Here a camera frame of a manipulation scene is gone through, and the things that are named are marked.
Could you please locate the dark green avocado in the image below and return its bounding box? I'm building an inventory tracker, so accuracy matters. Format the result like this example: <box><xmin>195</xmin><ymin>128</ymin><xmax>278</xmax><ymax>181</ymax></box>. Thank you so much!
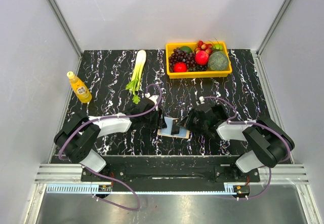
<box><xmin>180</xmin><ymin>46</ymin><xmax>192</xmax><ymax>54</ymax></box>

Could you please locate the dark blue grape bunch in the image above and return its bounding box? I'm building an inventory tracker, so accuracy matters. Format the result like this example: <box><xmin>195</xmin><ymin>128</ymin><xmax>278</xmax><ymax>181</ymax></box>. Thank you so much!
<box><xmin>188</xmin><ymin>65</ymin><xmax>207</xmax><ymax>72</ymax></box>

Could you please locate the yellow plastic fruit bin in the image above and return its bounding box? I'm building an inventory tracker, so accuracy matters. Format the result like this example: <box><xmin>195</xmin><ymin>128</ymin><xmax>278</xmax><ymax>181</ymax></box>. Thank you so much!
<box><xmin>166</xmin><ymin>41</ymin><xmax>232</xmax><ymax>79</ymax></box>

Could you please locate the green white leek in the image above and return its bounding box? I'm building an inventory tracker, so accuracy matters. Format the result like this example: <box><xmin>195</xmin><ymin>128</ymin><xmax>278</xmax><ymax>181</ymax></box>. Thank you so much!
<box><xmin>126</xmin><ymin>50</ymin><xmax>146</xmax><ymax>104</ymax></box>

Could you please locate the black VIP credit card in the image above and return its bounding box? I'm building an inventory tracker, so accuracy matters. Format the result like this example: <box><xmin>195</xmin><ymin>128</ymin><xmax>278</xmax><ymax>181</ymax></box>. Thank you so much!
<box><xmin>171</xmin><ymin>122</ymin><xmax>180</xmax><ymax>135</ymax></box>

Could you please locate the red cherry cluster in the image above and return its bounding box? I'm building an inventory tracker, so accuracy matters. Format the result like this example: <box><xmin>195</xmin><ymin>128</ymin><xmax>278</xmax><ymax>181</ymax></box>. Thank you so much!
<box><xmin>194</xmin><ymin>40</ymin><xmax>213</xmax><ymax>55</ymax></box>

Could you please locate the green netted melon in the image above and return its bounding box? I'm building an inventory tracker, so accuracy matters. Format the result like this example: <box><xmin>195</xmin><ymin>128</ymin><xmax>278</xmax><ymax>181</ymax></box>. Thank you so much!
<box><xmin>208</xmin><ymin>52</ymin><xmax>229</xmax><ymax>71</ymax></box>

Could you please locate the red purple grape bunch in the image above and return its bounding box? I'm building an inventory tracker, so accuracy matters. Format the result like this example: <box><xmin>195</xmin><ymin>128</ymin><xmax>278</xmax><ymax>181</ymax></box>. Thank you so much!
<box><xmin>168</xmin><ymin>48</ymin><xmax>197</xmax><ymax>72</ymax></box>

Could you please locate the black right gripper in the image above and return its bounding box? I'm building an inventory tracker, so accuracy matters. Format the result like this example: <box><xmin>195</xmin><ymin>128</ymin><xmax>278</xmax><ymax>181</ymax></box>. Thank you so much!
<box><xmin>177</xmin><ymin>108</ymin><xmax>208</xmax><ymax>132</ymax></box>

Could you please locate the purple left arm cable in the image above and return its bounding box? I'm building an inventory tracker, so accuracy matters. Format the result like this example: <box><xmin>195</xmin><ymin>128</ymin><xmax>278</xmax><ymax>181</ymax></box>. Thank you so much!
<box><xmin>58</xmin><ymin>84</ymin><xmax>163</xmax><ymax>211</ymax></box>

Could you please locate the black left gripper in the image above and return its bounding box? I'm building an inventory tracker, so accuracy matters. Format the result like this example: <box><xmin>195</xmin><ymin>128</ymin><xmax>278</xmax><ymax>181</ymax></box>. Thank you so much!
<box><xmin>142</xmin><ymin>108</ymin><xmax>167</xmax><ymax>130</ymax></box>

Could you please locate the large red apple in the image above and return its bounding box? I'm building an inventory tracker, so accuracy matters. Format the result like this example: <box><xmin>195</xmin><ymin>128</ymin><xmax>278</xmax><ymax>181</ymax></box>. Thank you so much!
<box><xmin>195</xmin><ymin>51</ymin><xmax>209</xmax><ymax>65</ymax></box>

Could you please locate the bright green apple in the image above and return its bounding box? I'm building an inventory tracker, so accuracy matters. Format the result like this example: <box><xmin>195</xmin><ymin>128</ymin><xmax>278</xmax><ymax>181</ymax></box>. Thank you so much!
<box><xmin>212</xmin><ymin>44</ymin><xmax>223</xmax><ymax>52</ymax></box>

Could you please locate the black metal base plate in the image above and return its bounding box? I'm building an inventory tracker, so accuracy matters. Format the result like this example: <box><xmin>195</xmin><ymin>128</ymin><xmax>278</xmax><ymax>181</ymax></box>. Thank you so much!
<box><xmin>80</xmin><ymin>155</ymin><xmax>261</xmax><ymax>193</ymax></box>

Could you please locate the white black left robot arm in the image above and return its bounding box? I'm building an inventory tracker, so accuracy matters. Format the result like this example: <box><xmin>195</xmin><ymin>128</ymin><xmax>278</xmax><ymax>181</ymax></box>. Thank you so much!
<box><xmin>54</xmin><ymin>93</ymin><xmax>162</xmax><ymax>181</ymax></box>

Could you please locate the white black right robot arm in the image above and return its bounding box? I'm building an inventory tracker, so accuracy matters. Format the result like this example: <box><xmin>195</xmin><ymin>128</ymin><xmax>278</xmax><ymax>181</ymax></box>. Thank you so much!
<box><xmin>177</xmin><ymin>103</ymin><xmax>295</xmax><ymax>181</ymax></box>

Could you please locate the aluminium frame rail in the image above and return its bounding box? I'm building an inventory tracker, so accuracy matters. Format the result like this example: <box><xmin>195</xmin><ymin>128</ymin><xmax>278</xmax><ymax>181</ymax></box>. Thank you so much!
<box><xmin>34</xmin><ymin>164</ymin><xmax>309</xmax><ymax>185</ymax></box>

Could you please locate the yellow juice bottle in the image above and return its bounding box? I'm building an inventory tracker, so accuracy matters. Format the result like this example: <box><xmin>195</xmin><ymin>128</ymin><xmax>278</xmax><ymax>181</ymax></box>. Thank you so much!
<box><xmin>67</xmin><ymin>71</ymin><xmax>92</xmax><ymax>103</ymax></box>

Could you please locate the white slotted cable duct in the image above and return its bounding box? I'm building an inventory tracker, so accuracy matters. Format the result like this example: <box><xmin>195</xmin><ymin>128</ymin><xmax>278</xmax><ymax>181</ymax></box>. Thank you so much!
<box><xmin>46</xmin><ymin>183</ymin><xmax>243</xmax><ymax>196</ymax></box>

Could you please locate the beige leather card holder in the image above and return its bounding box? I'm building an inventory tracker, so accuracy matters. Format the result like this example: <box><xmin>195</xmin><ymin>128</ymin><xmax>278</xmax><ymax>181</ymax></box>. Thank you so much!
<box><xmin>157</xmin><ymin>117</ymin><xmax>190</xmax><ymax>139</ymax></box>

